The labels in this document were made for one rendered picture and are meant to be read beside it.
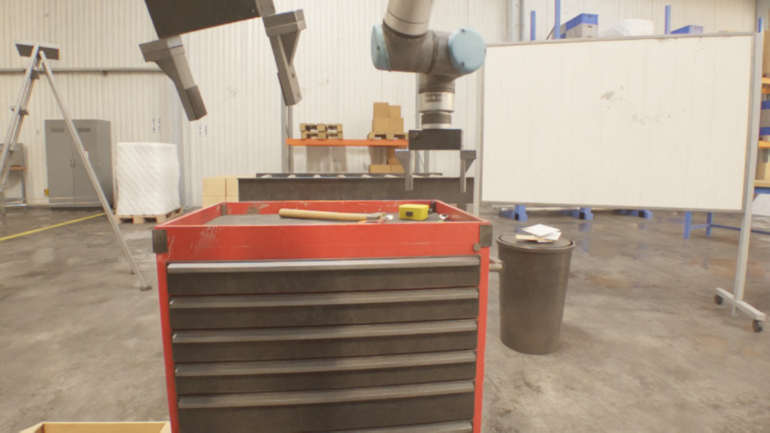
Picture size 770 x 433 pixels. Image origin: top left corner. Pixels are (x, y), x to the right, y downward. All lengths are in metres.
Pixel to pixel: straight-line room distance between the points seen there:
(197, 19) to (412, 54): 0.44
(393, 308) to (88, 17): 10.25
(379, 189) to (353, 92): 5.25
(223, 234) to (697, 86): 3.11
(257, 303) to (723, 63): 3.23
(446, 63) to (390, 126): 6.98
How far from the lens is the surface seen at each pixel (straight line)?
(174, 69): 0.53
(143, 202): 7.39
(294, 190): 3.84
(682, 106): 3.31
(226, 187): 7.05
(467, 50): 0.83
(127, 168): 7.43
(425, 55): 0.81
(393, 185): 3.91
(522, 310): 2.31
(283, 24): 0.46
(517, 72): 3.13
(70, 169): 9.89
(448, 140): 0.94
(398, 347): 0.92
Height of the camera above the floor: 1.09
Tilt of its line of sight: 5 degrees down
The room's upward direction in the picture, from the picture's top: straight up
